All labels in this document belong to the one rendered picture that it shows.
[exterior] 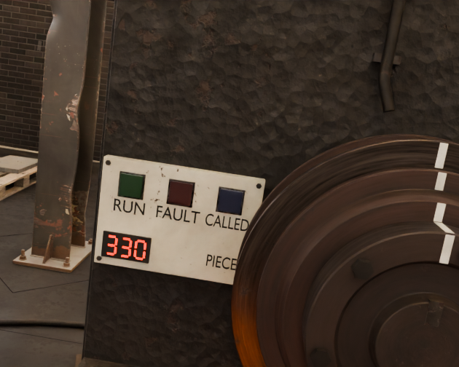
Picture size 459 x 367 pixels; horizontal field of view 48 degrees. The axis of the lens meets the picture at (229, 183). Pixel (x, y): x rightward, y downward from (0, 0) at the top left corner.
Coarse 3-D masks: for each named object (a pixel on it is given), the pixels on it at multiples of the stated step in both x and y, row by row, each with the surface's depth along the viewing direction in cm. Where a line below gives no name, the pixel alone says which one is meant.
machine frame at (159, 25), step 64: (128, 0) 79; (192, 0) 78; (256, 0) 77; (320, 0) 77; (384, 0) 76; (448, 0) 75; (128, 64) 80; (192, 64) 80; (256, 64) 79; (320, 64) 78; (448, 64) 77; (128, 128) 82; (192, 128) 82; (256, 128) 81; (320, 128) 80; (384, 128) 79; (448, 128) 79; (128, 320) 89; (192, 320) 88
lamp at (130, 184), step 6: (126, 174) 81; (120, 180) 82; (126, 180) 82; (132, 180) 81; (138, 180) 81; (120, 186) 82; (126, 186) 82; (132, 186) 82; (138, 186) 82; (120, 192) 82; (126, 192) 82; (132, 192) 82; (138, 192) 82
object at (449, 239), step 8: (440, 144) 64; (440, 152) 65; (440, 160) 65; (440, 176) 63; (440, 184) 64; (440, 208) 62; (440, 216) 62; (440, 224) 61; (448, 232) 58; (448, 240) 58; (448, 248) 58; (448, 256) 58
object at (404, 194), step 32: (352, 192) 65; (384, 192) 64; (416, 192) 64; (448, 192) 64; (320, 224) 66; (352, 224) 63; (384, 224) 63; (448, 224) 63; (288, 256) 67; (320, 256) 65; (288, 288) 66; (256, 320) 69; (288, 320) 67; (288, 352) 67
